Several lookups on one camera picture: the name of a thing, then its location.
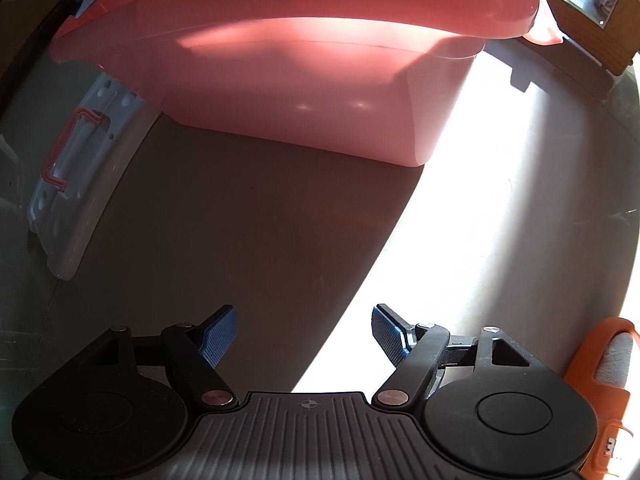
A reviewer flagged white box lid pink handle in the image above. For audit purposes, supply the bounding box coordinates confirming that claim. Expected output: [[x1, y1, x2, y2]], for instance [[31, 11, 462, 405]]
[[27, 73, 160, 281]]

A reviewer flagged wooden cabinet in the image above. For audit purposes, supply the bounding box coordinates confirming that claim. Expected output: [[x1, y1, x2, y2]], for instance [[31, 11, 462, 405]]
[[548, 0, 639, 76]]

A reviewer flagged orange slipper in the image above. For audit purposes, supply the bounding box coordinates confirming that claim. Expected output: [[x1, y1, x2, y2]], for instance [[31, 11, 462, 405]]
[[564, 318, 639, 479]]

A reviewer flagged pink plastic storage box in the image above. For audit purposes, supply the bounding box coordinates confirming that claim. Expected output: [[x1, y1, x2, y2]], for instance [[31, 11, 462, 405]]
[[50, 0, 561, 167]]

